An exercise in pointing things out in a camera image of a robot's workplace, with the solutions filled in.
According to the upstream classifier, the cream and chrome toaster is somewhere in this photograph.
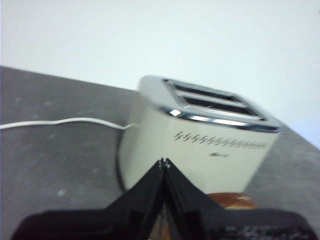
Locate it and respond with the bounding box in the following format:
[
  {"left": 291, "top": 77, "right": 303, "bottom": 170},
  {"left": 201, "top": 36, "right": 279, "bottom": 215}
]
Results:
[{"left": 116, "top": 74, "right": 285, "bottom": 195}]

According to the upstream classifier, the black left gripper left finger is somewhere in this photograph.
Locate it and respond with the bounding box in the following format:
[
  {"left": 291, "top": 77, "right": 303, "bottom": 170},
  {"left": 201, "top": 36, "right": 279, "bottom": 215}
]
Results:
[{"left": 11, "top": 157, "right": 166, "bottom": 240}]

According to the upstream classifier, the white toaster power cable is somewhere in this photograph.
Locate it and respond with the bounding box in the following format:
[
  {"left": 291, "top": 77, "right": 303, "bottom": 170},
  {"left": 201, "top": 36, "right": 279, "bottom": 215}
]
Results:
[{"left": 0, "top": 116, "right": 133, "bottom": 131}]

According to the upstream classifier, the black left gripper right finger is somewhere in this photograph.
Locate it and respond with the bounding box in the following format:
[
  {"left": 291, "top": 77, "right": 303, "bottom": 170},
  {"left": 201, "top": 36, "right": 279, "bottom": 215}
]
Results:
[{"left": 163, "top": 157, "right": 316, "bottom": 240}]

